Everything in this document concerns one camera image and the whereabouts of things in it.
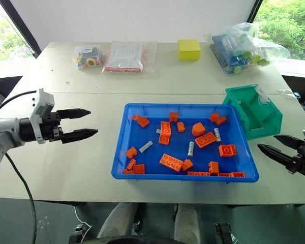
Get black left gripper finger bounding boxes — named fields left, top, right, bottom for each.
left=60, top=128, right=100, bottom=145
left=56, top=108, right=92, bottom=120

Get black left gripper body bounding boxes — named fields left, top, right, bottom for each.
left=40, top=111, right=65, bottom=143

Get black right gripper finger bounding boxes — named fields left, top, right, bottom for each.
left=273, top=134, right=305, bottom=151
left=257, top=143, right=293, bottom=168

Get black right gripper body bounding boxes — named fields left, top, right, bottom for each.
left=285, top=140, right=305, bottom=176

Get green plastic bin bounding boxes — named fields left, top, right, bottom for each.
left=222, top=83, right=283, bottom=140

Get bag of coloured rings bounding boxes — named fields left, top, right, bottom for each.
left=71, top=45, right=104, bottom=71

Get bagged red-edged booklet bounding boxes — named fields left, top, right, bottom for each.
left=102, top=40, right=158, bottom=75

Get blue plastic tray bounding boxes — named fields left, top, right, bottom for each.
left=111, top=102, right=260, bottom=185

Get orange rounded block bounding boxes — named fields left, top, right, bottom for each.
left=191, top=122, right=206, bottom=137

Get orange two-by-two block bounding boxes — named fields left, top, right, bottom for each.
left=160, top=121, right=172, bottom=135

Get orange 2x4 plastic toy brick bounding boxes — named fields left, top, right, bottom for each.
left=159, top=153, right=185, bottom=173

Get bag of blue green bottles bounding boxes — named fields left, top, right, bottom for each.
left=205, top=22, right=291, bottom=78

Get yellow cube block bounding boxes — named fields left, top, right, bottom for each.
left=177, top=39, right=202, bottom=62

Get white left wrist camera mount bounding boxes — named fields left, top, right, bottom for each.
left=29, top=88, right=55, bottom=145

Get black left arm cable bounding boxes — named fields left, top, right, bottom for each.
left=0, top=90, right=38, bottom=119

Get black hanging cable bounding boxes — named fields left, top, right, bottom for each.
left=4, top=152, right=38, bottom=244

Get white thin cable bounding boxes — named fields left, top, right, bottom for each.
left=74, top=204, right=93, bottom=227

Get black window frame bar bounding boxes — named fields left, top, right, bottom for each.
left=246, top=0, right=264, bottom=24
left=0, top=0, right=42, bottom=58

